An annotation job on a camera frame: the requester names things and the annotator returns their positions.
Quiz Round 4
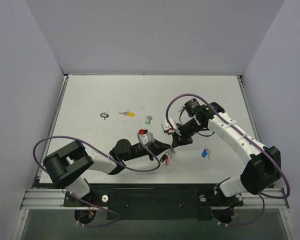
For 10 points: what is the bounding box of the red keyring with keys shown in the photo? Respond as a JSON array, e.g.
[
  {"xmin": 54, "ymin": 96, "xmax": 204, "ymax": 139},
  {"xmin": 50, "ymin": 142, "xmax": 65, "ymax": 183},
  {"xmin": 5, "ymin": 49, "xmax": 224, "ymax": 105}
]
[{"xmin": 165, "ymin": 147, "xmax": 176, "ymax": 166}]

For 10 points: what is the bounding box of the key with blue tag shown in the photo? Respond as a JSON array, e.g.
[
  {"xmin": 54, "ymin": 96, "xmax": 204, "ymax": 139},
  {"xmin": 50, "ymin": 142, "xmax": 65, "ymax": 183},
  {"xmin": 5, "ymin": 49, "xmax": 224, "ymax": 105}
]
[{"xmin": 201, "ymin": 148, "xmax": 211, "ymax": 160}]

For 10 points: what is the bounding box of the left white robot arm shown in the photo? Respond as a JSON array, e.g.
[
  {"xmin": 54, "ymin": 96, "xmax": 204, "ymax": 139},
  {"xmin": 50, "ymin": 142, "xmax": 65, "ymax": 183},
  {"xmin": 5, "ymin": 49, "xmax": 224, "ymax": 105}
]
[{"xmin": 43, "ymin": 138, "xmax": 171, "ymax": 206}]

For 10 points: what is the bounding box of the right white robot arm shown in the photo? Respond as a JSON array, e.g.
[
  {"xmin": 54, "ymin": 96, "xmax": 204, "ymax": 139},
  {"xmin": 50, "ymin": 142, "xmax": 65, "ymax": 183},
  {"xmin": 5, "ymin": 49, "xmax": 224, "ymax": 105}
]
[{"xmin": 161, "ymin": 97, "xmax": 283, "ymax": 205}]

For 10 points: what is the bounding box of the key with green tag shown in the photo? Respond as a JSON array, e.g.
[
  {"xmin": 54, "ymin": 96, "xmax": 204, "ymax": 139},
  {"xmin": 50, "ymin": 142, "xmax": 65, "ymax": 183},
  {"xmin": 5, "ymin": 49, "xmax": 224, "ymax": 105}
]
[{"xmin": 145, "ymin": 115, "xmax": 153, "ymax": 125}]

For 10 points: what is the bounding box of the key with yellow tag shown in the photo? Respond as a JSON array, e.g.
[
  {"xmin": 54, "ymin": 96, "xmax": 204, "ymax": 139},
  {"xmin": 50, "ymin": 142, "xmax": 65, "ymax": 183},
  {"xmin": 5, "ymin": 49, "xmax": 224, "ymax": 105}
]
[{"xmin": 119, "ymin": 111, "xmax": 135, "ymax": 117}]

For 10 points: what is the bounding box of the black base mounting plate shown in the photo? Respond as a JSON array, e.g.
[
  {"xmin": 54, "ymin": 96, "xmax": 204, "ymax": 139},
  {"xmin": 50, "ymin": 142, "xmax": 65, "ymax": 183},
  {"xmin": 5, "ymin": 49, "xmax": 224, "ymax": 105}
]
[{"xmin": 63, "ymin": 183, "xmax": 243, "ymax": 224}]

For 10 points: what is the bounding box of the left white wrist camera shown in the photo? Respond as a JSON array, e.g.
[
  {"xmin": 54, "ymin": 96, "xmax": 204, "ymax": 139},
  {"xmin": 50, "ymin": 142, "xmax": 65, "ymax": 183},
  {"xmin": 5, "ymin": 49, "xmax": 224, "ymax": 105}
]
[{"xmin": 137, "ymin": 129, "xmax": 155, "ymax": 147}]

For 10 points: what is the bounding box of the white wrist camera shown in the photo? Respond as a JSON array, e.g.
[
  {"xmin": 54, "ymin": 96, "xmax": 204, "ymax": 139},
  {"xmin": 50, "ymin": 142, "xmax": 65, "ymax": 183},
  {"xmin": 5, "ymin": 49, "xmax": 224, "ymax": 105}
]
[
  {"xmin": 137, "ymin": 129, "xmax": 155, "ymax": 147},
  {"xmin": 161, "ymin": 118, "xmax": 179, "ymax": 135}
]

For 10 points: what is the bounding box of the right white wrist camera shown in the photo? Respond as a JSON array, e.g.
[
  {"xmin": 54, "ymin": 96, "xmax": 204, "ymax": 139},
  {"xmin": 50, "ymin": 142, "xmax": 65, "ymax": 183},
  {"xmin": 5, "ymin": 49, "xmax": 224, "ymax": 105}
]
[{"xmin": 161, "ymin": 118, "xmax": 179, "ymax": 135}]

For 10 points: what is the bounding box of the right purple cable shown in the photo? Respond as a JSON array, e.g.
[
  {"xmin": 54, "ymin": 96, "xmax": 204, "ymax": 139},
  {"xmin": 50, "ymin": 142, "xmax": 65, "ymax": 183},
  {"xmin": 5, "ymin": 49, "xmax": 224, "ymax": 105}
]
[{"xmin": 166, "ymin": 93, "xmax": 291, "ymax": 200}]

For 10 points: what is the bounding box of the aluminium frame rail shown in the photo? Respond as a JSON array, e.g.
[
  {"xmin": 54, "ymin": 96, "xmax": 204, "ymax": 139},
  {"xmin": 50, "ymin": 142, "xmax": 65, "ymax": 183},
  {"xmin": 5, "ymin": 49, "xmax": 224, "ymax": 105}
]
[{"xmin": 12, "ymin": 184, "xmax": 295, "ymax": 240}]

